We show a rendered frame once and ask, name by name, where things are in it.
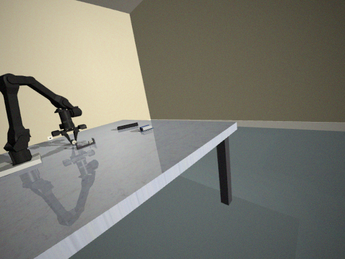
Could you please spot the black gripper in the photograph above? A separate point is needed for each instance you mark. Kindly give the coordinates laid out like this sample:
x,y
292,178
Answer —
x,y
67,125

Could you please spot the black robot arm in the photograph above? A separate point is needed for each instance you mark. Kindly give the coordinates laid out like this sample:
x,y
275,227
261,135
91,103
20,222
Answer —
x,y
18,137

